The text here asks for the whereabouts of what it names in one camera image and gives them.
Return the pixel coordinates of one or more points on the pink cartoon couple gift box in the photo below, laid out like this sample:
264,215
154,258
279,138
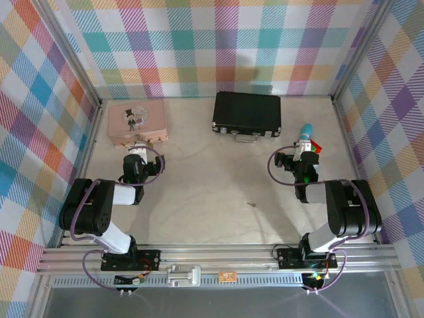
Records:
152,122

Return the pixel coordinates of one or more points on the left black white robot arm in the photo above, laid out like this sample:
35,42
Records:
99,205

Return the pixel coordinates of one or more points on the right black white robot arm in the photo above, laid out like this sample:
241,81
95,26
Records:
351,212

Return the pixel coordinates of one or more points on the green toy block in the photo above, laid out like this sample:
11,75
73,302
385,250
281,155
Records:
313,150

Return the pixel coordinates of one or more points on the red toy block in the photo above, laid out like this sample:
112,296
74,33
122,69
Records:
317,145

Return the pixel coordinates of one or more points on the blue cylindrical marker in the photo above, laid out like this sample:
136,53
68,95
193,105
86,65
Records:
306,130

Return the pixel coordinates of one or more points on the small connector board green light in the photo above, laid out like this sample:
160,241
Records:
314,280

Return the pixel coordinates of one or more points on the silver metal latch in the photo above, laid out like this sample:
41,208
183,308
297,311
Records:
182,275

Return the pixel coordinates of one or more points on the perforated metal strip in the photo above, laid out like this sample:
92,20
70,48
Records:
258,281

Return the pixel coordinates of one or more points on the orange label sticker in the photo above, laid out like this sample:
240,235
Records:
228,276

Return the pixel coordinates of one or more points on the grey clear panel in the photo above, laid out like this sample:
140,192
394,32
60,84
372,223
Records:
215,303

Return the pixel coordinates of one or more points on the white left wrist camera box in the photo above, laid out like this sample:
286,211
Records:
138,154

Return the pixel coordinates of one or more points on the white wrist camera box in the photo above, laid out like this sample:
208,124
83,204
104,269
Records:
138,154
303,147

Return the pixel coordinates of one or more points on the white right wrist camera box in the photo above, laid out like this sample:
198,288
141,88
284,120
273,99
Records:
303,147

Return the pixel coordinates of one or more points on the aluminium frame floor rail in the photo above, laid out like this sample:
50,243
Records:
86,155
353,165

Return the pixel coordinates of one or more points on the thin aluminium wall base rail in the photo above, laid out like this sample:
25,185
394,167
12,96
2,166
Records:
185,97

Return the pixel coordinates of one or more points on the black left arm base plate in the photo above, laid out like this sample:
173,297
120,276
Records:
149,260

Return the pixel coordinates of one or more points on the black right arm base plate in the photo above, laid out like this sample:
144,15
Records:
288,258

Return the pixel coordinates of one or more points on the aluminium mounting rail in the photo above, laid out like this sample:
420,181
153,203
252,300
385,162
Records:
215,258

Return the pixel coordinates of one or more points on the aluminium frame corner post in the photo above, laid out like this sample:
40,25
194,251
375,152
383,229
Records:
73,56
360,49

